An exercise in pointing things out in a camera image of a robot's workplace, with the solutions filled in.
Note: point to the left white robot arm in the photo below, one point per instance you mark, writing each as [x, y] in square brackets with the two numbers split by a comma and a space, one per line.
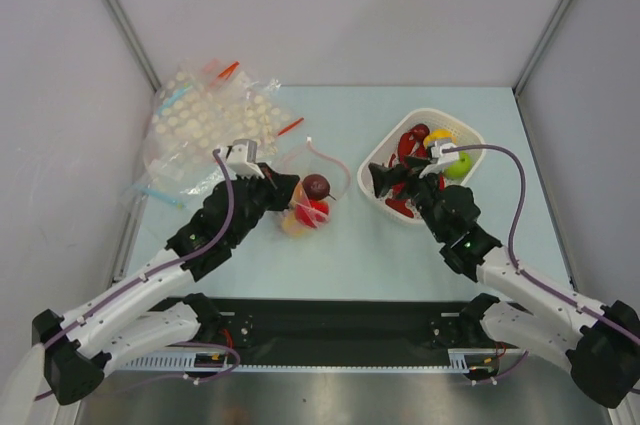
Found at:
[80, 344]

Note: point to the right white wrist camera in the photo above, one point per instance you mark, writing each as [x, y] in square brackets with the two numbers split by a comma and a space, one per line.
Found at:
[442, 154]

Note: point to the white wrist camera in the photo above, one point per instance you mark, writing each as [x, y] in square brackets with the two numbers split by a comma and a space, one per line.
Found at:
[241, 158]
[442, 154]

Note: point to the yellow pear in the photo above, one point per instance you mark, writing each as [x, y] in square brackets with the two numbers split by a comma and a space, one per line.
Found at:
[292, 227]

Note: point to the pile of zip bags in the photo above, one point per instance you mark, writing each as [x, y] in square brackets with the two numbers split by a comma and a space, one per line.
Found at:
[196, 110]

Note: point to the yellow bell pepper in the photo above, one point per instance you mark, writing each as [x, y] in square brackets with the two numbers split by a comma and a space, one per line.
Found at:
[438, 134]

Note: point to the pink dotted zip bag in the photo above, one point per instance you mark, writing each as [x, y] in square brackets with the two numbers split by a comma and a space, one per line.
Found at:
[307, 159]

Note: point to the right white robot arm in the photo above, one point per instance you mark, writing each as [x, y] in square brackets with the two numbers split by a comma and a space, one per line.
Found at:
[597, 344]

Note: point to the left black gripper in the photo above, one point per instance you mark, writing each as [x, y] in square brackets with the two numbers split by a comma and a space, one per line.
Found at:
[279, 186]

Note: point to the green apple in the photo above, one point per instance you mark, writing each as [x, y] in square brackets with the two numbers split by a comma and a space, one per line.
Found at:
[460, 168]

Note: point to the white slotted cable duct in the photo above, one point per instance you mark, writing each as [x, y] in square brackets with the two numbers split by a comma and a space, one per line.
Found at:
[179, 360]

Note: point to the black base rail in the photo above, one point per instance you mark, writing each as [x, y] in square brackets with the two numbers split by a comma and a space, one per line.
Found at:
[343, 333]

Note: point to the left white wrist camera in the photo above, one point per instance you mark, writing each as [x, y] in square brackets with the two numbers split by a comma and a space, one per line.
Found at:
[241, 158]

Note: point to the orange yellow mango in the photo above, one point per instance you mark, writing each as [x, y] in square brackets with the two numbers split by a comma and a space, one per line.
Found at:
[299, 195]

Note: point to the red lobster toy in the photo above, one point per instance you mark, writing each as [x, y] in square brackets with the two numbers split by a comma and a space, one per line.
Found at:
[411, 143]

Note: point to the dark purple passion fruit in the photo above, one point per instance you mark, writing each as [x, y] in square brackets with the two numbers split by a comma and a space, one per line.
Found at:
[317, 187]

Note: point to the red apple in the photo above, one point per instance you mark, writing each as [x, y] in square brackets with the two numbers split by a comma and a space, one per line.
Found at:
[313, 213]

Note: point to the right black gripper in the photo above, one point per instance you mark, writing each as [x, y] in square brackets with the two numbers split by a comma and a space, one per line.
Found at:
[410, 177]

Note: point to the white perforated basket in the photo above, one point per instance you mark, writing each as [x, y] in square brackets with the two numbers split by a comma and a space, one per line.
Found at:
[434, 119]

